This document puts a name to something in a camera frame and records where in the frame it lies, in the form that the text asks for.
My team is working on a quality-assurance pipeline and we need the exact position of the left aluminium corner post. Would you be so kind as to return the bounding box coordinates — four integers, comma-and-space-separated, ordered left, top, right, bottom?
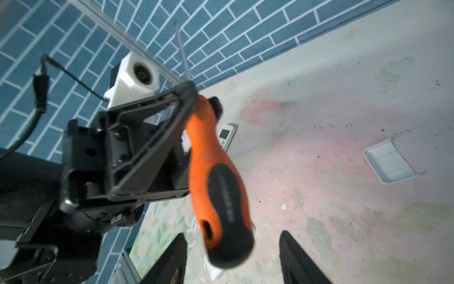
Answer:
69, 0, 183, 85

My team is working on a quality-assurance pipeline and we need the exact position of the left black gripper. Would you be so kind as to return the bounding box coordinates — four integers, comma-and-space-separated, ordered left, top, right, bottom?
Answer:
60, 81, 198, 234

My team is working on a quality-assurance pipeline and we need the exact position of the white battery cover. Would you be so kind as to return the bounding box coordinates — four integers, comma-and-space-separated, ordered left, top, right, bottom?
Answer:
363, 139, 419, 185

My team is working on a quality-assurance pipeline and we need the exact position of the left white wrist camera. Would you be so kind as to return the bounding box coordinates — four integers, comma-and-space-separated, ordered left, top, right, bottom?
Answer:
104, 52, 161, 110

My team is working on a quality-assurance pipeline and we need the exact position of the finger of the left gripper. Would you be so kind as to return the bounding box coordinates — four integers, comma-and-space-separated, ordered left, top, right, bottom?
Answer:
155, 96, 223, 192

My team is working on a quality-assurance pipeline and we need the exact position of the orange black screwdriver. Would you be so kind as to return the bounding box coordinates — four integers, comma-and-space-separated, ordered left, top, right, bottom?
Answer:
173, 21, 255, 269

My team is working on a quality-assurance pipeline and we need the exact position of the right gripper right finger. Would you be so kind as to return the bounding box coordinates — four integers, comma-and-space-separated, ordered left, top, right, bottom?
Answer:
279, 231, 332, 284

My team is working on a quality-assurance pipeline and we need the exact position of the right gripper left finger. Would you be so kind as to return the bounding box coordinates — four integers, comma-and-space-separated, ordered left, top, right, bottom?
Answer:
140, 233, 188, 284

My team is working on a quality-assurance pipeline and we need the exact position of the white remote control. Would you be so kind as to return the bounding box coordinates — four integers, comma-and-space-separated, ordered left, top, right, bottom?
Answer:
218, 124, 236, 152
204, 255, 225, 280

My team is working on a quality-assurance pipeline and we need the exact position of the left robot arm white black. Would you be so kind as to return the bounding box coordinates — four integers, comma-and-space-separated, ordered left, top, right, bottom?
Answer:
1, 81, 198, 284

